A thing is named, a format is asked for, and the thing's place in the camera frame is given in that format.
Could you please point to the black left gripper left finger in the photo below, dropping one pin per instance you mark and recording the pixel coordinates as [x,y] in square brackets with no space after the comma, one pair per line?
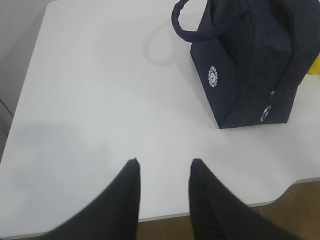
[113,215]

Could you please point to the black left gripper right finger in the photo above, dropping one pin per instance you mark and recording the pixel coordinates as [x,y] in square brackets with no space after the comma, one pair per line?
[217,214]

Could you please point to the navy blue lunch bag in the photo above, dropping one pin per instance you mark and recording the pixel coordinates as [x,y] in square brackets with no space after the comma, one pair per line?
[252,55]

